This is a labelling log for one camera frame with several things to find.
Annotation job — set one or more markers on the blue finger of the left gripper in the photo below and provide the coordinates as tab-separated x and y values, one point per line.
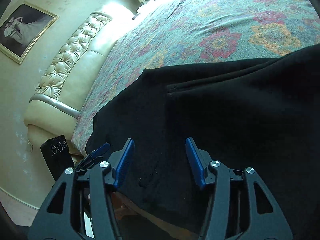
100	152

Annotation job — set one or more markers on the black pants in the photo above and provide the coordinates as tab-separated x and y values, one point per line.
260	113

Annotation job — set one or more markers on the framed wedding photo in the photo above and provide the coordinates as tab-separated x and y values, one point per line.
22	29

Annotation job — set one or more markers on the floral bedspread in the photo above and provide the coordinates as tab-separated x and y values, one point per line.
176	32

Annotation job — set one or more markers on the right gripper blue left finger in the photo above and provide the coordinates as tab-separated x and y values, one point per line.
120	162

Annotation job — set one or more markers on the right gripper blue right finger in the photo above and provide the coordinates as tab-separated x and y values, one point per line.
199	161

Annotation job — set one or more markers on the cream tufted headboard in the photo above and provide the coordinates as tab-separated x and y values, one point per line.
56	107

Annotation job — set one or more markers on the black speaker box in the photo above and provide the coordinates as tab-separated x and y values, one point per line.
56	155

